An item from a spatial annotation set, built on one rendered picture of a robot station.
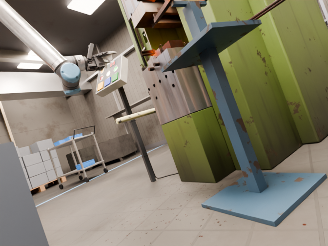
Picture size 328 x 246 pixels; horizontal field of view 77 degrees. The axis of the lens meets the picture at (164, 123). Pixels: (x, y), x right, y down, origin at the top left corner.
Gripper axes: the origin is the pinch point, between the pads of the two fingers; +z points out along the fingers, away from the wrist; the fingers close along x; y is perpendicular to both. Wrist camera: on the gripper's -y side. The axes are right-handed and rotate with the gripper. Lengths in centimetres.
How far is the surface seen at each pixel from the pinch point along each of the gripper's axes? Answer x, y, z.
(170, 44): 19.9, 4.5, 33.0
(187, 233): 46, 100, -18
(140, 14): 0.6, -29.8, 32.8
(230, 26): 77, 28, 12
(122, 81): -38.8, 5.8, 20.2
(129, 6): -9, -43, 33
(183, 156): -1, 80, 27
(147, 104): -402, -28, 254
